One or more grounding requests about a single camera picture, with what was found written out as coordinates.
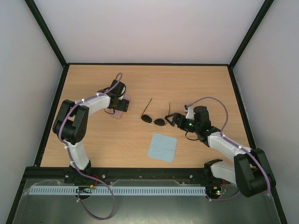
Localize black round sunglasses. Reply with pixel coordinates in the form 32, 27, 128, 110
140, 98, 171, 126

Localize pink glasses case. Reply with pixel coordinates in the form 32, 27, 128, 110
111, 94, 131, 119

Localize light blue cleaning cloth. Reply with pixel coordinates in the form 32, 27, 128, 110
148, 133, 177, 162

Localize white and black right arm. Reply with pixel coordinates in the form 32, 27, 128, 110
165, 106, 276, 197

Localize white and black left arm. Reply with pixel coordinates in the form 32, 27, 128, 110
53, 80, 130, 170

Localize grey metal front plate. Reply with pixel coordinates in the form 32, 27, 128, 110
13, 180, 280, 224

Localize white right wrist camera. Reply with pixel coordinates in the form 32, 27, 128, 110
185, 105, 194, 119

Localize white slotted cable duct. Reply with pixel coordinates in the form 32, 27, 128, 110
29, 186, 206, 196

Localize black front mounting rail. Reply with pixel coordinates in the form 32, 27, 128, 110
22, 166, 235, 186

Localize black left corner post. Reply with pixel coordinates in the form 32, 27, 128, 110
25, 0, 67, 67

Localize black frame corner post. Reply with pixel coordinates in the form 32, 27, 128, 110
229, 0, 274, 69

